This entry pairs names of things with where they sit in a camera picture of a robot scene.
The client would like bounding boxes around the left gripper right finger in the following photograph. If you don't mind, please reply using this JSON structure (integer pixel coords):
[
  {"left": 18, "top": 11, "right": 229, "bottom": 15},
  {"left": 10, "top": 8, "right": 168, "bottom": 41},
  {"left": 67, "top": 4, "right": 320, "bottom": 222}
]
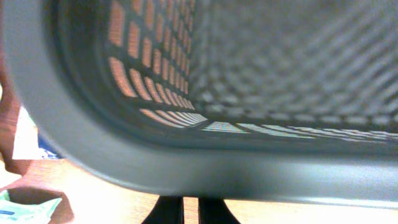
[{"left": 198, "top": 198, "right": 240, "bottom": 224}]

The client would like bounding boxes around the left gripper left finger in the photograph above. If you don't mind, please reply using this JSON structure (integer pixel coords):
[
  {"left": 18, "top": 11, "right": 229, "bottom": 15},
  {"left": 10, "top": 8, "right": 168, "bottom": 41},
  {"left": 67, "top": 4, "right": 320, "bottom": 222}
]
[{"left": 142, "top": 196, "right": 184, "bottom": 224}]

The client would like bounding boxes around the grey plastic shopping basket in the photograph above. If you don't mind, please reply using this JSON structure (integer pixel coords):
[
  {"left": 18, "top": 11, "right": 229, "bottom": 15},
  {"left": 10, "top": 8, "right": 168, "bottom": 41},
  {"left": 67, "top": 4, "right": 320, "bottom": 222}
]
[{"left": 1, "top": 0, "right": 397, "bottom": 208}]

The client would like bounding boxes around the teal wet wipes pack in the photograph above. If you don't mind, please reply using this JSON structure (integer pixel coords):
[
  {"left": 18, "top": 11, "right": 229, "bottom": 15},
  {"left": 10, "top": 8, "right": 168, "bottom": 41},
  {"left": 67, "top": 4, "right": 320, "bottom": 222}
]
[{"left": 1, "top": 190, "right": 62, "bottom": 224}]

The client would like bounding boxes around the Kleenex tissue multipack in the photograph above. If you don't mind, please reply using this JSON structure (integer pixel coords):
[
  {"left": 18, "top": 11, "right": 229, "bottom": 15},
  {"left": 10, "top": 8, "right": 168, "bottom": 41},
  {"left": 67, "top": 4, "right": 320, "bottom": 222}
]
[{"left": 12, "top": 106, "right": 63, "bottom": 160}]

